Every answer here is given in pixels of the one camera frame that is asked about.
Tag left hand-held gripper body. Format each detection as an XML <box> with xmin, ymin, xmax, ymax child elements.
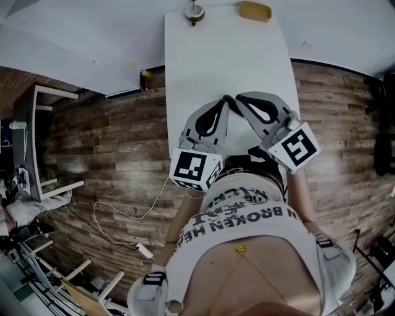
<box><xmin>168</xmin><ymin>135</ymin><xmax>229</xmax><ymax>193</ymax></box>

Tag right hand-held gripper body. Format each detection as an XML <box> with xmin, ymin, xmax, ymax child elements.
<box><xmin>259</xmin><ymin>110</ymin><xmax>320</xmax><ymax>176</ymax></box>

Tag person's right forearm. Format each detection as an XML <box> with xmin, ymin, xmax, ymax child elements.
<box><xmin>285</xmin><ymin>168</ymin><xmax>317</xmax><ymax>229</ymax></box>

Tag person's left forearm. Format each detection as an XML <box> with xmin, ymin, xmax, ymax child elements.
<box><xmin>157</xmin><ymin>189</ymin><xmax>206</xmax><ymax>269</ymax></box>

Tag white rectangular table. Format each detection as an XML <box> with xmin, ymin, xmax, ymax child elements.
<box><xmin>163</xmin><ymin>4</ymin><xmax>301</xmax><ymax>161</ymax></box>

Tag black shorts with belt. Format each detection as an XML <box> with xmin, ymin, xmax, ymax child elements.
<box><xmin>218</xmin><ymin>152</ymin><xmax>286</xmax><ymax>201</ymax></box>

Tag white printed shirt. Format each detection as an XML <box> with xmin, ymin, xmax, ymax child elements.
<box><xmin>128</xmin><ymin>175</ymin><xmax>357</xmax><ymax>316</ymax></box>

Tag black office chair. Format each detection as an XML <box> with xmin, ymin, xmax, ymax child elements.
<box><xmin>364</xmin><ymin>72</ymin><xmax>395</xmax><ymax>133</ymax></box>
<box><xmin>373</xmin><ymin>131</ymin><xmax>395</xmax><ymax>177</ymax></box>

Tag white power strip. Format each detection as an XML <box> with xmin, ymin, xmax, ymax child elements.
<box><xmin>135</xmin><ymin>243</ymin><xmax>154</xmax><ymax>259</ymax></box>

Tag black tripod stand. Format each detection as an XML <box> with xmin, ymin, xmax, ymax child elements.
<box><xmin>353</xmin><ymin>230</ymin><xmax>383</xmax><ymax>263</ymax></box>

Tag grey round bowl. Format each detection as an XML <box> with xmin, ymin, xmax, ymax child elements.
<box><xmin>184</xmin><ymin>0</ymin><xmax>206</xmax><ymax>28</ymax></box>

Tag person's bare chest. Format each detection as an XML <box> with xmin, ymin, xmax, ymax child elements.
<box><xmin>191</xmin><ymin>236</ymin><xmax>322</xmax><ymax>316</ymax></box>

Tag grey side table white legs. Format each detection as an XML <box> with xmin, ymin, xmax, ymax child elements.
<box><xmin>12</xmin><ymin>85</ymin><xmax>86</xmax><ymax>203</ymax></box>

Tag white device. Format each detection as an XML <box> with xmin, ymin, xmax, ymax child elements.
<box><xmin>14</xmin><ymin>166</ymin><xmax>31</xmax><ymax>195</ymax></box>

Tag wooden top white leg table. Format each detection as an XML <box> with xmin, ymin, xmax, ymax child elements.
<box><xmin>59</xmin><ymin>258</ymin><xmax>126</xmax><ymax>316</ymax></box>

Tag white metal rack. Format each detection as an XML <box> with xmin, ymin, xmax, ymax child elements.
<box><xmin>0</xmin><ymin>243</ymin><xmax>78</xmax><ymax>316</ymax></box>

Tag gold necklace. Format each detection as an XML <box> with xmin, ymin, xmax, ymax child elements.
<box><xmin>215</xmin><ymin>245</ymin><xmax>288</xmax><ymax>306</ymax></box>

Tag thin white cable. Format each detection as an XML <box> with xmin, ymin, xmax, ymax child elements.
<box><xmin>342</xmin><ymin>194</ymin><xmax>395</xmax><ymax>244</ymax></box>

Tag long white floor cable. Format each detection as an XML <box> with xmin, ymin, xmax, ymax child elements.
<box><xmin>93</xmin><ymin>176</ymin><xmax>171</xmax><ymax>262</ymax></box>

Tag black floor cable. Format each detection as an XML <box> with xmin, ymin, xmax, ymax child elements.
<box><xmin>65</xmin><ymin>204</ymin><xmax>139</xmax><ymax>248</ymax></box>

